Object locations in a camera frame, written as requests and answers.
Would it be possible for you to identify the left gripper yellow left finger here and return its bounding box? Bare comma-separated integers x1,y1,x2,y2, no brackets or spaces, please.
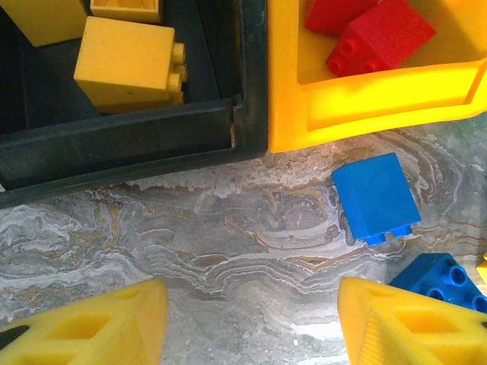
0,278,170,365

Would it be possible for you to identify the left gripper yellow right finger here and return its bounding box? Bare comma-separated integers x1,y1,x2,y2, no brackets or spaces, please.
337,276,487,365

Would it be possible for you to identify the blue lego brick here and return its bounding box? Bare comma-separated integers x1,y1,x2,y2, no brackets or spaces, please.
388,252,487,315
332,152,422,246

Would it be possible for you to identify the red lego brick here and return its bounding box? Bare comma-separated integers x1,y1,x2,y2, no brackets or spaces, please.
304,0,381,38
325,0,438,78

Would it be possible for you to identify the yellow lego brick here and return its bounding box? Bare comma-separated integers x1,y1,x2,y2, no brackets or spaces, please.
0,0,88,48
90,0,164,24
73,15,188,115
475,252,487,286

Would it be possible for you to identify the black plastic bin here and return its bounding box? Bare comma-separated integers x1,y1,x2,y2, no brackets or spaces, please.
0,0,269,209

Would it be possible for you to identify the yellow plastic bin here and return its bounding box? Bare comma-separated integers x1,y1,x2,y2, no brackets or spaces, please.
266,0,487,154

